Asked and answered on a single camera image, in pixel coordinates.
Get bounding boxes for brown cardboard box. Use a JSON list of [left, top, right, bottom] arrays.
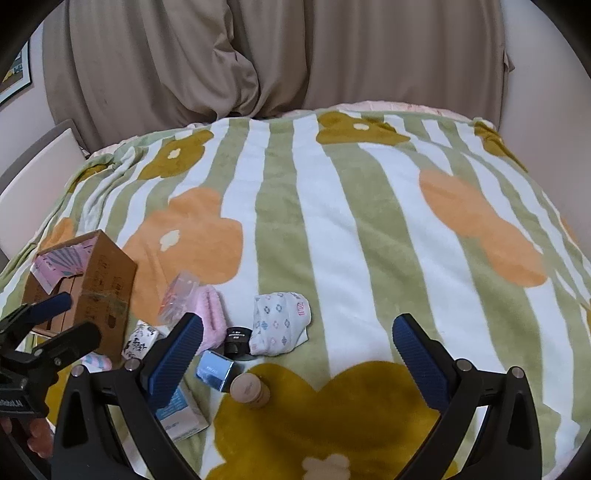
[[23, 230, 137, 363]]

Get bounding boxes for white box black drawings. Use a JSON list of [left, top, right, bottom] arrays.
[[121, 320, 159, 360]]

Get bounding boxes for white blue carton box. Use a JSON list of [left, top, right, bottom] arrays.
[[155, 382, 209, 441]]

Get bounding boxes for pink fluffy sock roll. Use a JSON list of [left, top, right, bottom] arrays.
[[187, 285, 228, 355]]

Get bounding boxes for small blue metallic box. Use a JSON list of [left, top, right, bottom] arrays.
[[195, 350, 242, 393]]

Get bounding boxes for small black jar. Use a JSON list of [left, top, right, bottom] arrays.
[[223, 326, 254, 361]]

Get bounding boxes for round wooden lid jar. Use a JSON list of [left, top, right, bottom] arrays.
[[229, 372, 270, 408]]

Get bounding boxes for white patterned sock roll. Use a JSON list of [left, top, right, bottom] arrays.
[[249, 292, 311, 357]]

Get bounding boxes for clear plastic floss pack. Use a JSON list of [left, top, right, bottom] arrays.
[[158, 271, 200, 329]]

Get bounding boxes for person's left hand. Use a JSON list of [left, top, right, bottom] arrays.
[[26, 418, 54, 459]]

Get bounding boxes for grey upholstered headboard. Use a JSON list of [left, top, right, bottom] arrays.
[[0, 119, 86, 266]]

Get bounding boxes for striped floral fleece blanket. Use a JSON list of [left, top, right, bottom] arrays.
[[1, 110, 590, 479]]

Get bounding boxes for framed wall picture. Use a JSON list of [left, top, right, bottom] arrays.
[[0, 41, 32, 106]]

